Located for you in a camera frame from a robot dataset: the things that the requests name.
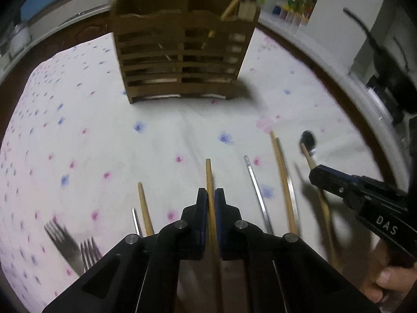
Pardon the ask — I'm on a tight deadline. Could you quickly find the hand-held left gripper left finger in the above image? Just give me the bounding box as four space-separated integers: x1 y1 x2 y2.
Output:
42 187 209 313

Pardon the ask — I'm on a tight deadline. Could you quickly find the wooden-handled black spoon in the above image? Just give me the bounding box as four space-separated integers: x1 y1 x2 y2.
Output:
299 130 342 271

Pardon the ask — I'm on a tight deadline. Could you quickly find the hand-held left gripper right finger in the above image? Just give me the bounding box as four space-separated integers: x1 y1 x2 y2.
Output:
214 187 382 313

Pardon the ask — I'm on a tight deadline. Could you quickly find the person's right hand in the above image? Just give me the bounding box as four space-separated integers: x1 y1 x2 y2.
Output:
360 244 417 304

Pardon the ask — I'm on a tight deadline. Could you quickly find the row of condiment bottles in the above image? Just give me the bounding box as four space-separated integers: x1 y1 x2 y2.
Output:
272 0 316 27

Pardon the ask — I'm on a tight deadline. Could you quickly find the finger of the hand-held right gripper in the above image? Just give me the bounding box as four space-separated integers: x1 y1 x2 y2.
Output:
308 165 369 210

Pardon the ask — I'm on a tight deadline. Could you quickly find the wooden slatted utensil holder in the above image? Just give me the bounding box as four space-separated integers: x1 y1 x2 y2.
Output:
108 0 261 104

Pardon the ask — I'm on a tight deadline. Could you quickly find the metal fork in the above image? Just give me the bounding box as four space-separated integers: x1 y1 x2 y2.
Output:
80 236 102 273
44 219 85 276

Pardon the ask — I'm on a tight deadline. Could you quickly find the white floral tablecloth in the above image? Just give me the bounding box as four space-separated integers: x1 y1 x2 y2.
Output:
0 28 375 313

